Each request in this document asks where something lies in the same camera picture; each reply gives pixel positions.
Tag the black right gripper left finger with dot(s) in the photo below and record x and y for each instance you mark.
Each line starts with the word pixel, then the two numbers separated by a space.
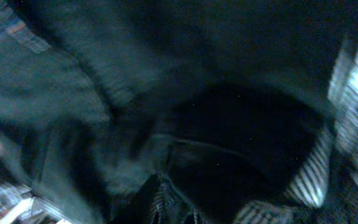
pixel 138 210

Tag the black shorts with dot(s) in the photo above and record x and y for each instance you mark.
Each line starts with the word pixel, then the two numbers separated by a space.
pixel 246 110

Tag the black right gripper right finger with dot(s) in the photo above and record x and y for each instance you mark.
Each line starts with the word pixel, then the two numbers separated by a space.
pixel 190 215

